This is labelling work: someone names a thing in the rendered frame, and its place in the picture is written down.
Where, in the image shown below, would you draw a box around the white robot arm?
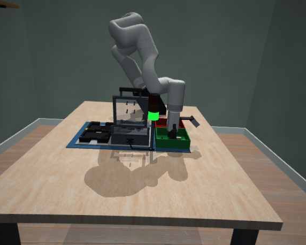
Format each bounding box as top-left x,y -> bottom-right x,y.
109,12 -> 186,111

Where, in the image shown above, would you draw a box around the green bin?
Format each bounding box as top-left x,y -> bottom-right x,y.
155,127 -> 190,149

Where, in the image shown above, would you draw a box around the red open-top bin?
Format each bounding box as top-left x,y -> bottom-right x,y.
155,118 -> 185,129

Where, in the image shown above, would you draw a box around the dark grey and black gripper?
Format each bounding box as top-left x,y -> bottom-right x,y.
166,109 -> 182,140

